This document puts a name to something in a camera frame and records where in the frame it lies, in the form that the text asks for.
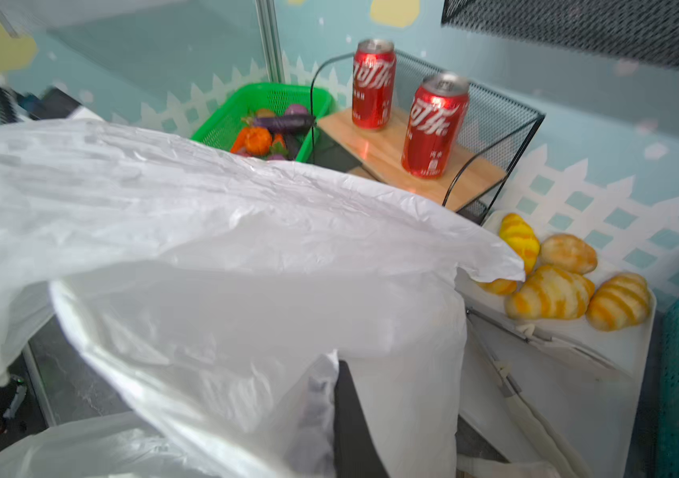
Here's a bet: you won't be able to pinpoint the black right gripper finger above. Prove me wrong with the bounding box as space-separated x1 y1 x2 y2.
333 360 388 478

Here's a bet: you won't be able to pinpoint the white plastic grocery bag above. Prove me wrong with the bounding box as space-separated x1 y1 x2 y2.
0 121 522 477

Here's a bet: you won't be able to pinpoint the canvas tote bag yellow handles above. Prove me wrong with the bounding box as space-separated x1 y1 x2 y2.
456 455 560 478

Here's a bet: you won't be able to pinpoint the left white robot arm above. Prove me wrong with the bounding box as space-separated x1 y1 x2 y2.
0 77 102 125

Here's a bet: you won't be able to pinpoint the steel tongs white tips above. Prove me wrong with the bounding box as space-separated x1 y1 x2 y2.
460 316 638 477

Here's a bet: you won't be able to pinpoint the large striped croissant left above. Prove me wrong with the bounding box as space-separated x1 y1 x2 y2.
477 279 521 297

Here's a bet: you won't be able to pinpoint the white plastic tray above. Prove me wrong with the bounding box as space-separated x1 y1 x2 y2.
457 272 657 477

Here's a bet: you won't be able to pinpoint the long striped croissant centre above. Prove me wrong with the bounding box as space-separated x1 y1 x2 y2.
505 265 596 321

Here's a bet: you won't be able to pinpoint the yellow striped bread roll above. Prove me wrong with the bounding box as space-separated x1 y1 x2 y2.
499 213 540 275

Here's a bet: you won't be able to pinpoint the pale round bread roll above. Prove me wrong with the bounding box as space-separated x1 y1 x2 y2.
540 234 598 275

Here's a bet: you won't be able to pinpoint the small striped croissant right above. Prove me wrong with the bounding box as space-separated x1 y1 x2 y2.
586 273 652 332

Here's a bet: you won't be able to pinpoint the orange pumpkin toy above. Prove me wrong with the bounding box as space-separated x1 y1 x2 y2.
244 127 273 157

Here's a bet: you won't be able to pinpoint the orange carrot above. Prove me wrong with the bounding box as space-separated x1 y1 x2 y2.
230 127 250 155

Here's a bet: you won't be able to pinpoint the red cola can right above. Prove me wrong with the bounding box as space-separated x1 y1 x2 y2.
401 72 471 178

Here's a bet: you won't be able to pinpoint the red cola can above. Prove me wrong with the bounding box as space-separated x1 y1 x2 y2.
352 39 397 131
401 72 471 178

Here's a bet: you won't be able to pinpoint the purple eggplant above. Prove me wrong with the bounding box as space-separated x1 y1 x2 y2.
249 114 315 135

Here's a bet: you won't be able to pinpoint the green plastic basket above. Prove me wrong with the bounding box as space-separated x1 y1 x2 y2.
191 83 333 163

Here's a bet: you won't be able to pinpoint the red cola can left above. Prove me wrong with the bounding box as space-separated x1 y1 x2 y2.
352 39 397 131

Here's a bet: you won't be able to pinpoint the black wire two-tier shelf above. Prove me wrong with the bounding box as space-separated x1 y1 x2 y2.
317 51 544 224

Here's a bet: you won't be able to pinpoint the black mesh wall basket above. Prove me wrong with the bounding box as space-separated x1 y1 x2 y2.
441 0 679 70

